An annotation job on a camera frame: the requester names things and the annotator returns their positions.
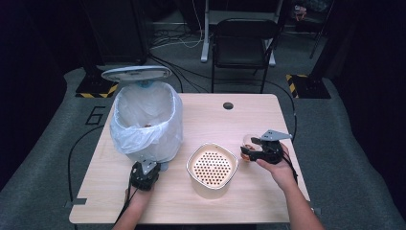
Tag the white metal desk frame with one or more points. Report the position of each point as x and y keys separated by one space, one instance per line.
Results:
x=206 y=32

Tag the white lidded trash bin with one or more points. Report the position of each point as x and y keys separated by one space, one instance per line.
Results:
x=137 y=74

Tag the black stand base hazard tape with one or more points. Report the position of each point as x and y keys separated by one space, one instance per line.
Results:
x=95 y=86
x=308 y=86

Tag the person's right hand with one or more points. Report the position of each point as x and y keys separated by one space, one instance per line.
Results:
x=282 y=174

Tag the translucent white bin liner bag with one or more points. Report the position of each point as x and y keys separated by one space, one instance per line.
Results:
x=143 y=143

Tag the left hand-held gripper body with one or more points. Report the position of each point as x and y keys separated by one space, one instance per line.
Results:
x=145 y=175

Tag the grey metal table bracket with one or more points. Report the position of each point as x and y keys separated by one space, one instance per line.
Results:
x=316 y=211
x=75 y=202

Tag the person's left hand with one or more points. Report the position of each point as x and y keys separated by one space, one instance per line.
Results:
x=140 y=196

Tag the beige container with perforated strainer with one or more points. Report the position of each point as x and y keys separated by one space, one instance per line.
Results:
x=212 y=167

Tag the brown food pieces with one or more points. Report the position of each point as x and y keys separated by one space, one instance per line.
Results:
x=245 y=156

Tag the black folding chair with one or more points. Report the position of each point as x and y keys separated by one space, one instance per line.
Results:
x=244 y=41

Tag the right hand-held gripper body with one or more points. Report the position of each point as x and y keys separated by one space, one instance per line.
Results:
x=271 y=153

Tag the black cabinet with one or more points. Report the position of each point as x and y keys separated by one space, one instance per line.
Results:
x=115 y=28

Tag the clear plastic cup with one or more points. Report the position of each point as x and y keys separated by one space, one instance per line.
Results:
x=250 y=142

